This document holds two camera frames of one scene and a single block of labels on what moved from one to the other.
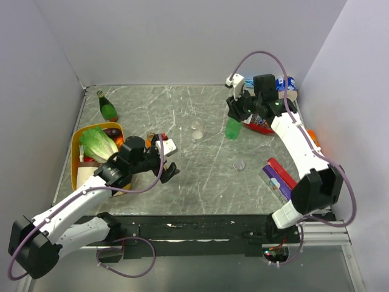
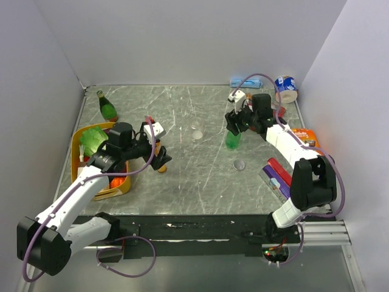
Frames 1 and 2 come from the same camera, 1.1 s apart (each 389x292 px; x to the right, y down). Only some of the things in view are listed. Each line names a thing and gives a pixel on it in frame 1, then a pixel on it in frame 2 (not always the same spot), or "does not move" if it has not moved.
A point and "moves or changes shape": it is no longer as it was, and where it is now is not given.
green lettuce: x=98 y=145 does not move
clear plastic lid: x=239 y=165 does not move
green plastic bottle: x=232 y=129 moves or changes shape
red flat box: x=289 y=182 does not move
